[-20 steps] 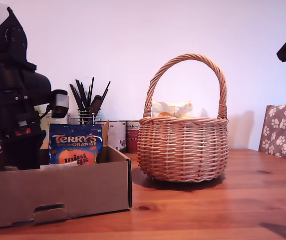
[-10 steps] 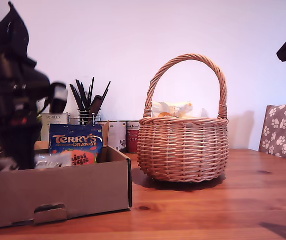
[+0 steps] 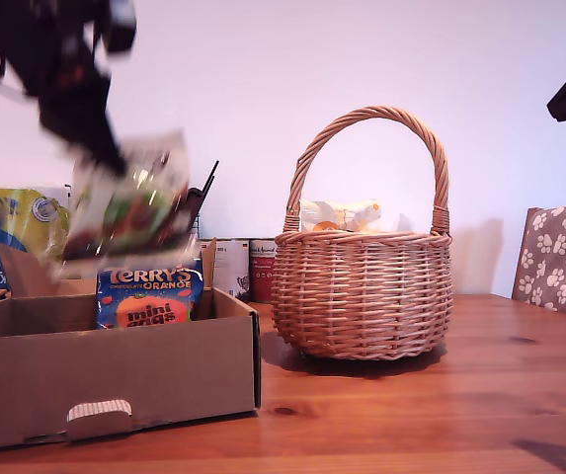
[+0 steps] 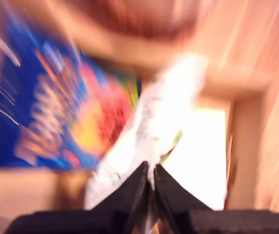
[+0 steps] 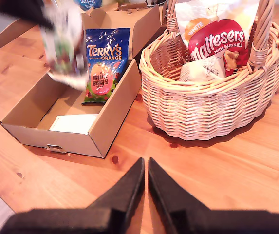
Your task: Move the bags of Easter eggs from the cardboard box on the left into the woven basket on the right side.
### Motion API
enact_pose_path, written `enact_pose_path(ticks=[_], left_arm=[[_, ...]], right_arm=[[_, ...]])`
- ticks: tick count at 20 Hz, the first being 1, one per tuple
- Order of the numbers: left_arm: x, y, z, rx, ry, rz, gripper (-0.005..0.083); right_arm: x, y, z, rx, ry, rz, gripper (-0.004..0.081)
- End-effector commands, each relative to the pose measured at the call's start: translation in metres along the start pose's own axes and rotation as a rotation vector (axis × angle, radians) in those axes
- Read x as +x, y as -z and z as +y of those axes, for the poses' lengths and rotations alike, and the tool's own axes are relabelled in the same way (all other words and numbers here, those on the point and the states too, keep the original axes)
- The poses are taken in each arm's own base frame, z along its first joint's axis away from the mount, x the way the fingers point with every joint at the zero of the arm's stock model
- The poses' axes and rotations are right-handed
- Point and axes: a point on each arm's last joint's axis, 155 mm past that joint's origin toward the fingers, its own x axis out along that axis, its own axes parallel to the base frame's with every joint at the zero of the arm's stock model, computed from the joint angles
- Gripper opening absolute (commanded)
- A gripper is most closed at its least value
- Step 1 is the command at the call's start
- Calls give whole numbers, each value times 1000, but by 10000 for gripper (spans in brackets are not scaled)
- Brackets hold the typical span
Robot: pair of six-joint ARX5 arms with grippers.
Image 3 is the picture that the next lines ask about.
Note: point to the white Galaxy egg bag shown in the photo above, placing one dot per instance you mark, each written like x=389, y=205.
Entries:
x=134, y=207

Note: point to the blue Terry's mini eggs bag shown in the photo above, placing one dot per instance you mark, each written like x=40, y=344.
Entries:
x=149, y=306

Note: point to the red white Maltesers bag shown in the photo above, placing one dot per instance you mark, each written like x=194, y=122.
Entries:
x=332, y=214

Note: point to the brown cardboard box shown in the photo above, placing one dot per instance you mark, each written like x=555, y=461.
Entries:
x=114, y=380

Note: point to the long black utensil stick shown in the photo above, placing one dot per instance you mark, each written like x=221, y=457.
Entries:
x=211, y=182

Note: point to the paw-print chair cover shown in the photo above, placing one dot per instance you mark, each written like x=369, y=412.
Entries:
x=559, y=257

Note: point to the tin can white label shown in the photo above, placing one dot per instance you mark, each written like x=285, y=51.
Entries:
x=233, y=266

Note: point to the tin can red label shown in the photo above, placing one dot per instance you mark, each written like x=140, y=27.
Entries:
x=263, y=271

